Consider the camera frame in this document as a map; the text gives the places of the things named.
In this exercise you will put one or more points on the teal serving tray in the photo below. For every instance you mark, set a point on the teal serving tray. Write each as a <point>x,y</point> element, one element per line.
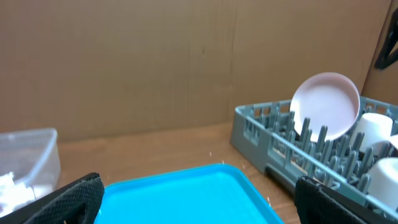
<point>217,193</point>

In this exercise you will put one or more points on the clear plastic bin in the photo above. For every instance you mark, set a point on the clear plastic bin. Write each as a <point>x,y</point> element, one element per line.
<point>32,155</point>

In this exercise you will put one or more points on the white napkin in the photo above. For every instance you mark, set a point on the white napkin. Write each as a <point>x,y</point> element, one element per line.
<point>15,196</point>

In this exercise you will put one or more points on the pink round plate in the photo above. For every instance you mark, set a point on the pink round plate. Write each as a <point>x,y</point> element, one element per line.
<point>327,99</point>

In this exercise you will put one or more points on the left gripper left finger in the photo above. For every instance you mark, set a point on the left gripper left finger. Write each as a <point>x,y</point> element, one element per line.
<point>77,202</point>

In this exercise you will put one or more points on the white bowl with food scraps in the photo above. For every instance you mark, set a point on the white bowl with food scraps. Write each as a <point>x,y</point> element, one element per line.
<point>383,184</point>

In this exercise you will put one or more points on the white plastic cup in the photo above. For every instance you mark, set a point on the white plastic cup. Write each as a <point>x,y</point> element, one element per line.
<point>377,131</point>

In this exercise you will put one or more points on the grey dishwasher rack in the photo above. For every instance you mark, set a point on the grey dishwasher rack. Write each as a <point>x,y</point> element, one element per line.
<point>265,135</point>

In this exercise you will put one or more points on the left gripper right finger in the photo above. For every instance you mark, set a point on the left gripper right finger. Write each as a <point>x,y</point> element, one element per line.
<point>319,204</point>

